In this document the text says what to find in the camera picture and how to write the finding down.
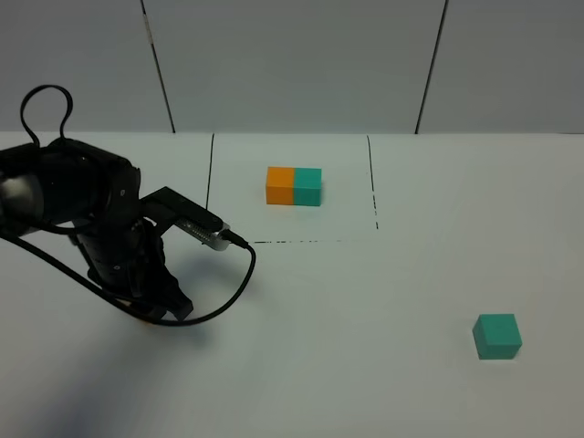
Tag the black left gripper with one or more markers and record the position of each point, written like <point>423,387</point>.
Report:
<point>127,263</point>

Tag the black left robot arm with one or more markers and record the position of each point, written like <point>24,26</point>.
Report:
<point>93,197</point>

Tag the template orange cube block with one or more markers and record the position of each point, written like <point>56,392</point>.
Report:
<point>280,185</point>

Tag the template teal cube block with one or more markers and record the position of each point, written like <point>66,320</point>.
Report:
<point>307,187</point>

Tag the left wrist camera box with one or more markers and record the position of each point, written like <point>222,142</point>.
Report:
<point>167,208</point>

